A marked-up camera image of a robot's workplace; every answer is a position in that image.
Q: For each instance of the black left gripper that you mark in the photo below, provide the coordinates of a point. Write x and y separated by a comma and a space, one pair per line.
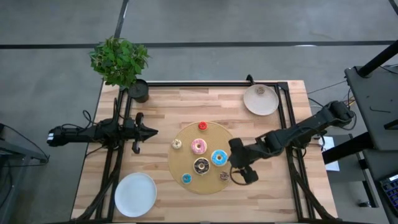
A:
136, 133

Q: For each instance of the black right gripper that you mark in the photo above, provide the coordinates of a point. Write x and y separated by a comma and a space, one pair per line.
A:
239, 152

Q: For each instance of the large blue frosted donut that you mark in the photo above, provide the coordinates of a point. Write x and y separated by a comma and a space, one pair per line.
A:
214, 158

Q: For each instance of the small white frosted donut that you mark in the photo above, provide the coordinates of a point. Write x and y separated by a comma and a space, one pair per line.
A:
173, 144

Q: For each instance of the small brown donut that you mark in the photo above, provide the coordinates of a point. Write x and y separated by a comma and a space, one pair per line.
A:
221, 176
258, 90

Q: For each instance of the large chocolate frosted donut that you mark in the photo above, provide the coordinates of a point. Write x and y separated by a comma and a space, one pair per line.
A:
196, 166

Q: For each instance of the large pink frosted donut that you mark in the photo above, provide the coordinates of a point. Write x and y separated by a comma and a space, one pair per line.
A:
194, 146

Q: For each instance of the small red donut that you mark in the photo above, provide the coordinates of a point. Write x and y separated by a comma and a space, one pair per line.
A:
199, 126

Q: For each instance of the small blue frosted donut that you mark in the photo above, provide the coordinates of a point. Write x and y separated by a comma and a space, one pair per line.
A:
183, 178

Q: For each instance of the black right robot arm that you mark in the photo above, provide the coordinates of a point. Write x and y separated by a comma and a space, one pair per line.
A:
304, 130

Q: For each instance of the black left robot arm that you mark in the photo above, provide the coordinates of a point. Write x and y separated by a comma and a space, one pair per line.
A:
77, 133

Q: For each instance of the round woven straw placemat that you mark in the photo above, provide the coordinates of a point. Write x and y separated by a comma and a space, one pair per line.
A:
183, 158

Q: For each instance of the black plant pot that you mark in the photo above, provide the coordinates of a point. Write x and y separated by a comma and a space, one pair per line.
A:
138, 91

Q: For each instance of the beige round plate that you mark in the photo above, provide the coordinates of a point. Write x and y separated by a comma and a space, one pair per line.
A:
262, 105

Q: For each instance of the white round plate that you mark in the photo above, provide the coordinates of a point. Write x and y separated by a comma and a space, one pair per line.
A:
135, 194

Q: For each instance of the green leafy plant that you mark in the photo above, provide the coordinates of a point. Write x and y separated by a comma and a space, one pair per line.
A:
118, 62

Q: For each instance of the white paper sheet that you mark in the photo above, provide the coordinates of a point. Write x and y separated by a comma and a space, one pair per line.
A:
332, 165

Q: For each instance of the black stand beam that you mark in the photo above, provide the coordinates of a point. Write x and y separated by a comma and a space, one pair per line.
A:
342, 152

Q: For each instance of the black caster wheel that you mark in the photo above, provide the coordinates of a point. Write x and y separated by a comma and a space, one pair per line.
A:
362, 204

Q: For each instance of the dark grey equipment cart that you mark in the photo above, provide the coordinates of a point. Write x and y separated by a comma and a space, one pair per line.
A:
382, 93

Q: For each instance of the black backlit keyboard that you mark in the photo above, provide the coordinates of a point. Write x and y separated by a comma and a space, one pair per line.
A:
391, 189

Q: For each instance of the black slanted pole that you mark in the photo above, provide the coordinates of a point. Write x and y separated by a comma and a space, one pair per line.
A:
377, 59

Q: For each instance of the black bracket mount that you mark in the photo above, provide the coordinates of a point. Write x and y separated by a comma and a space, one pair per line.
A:
249, 80

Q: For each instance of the black aluminium table frame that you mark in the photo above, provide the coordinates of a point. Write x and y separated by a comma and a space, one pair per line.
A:
211, 84

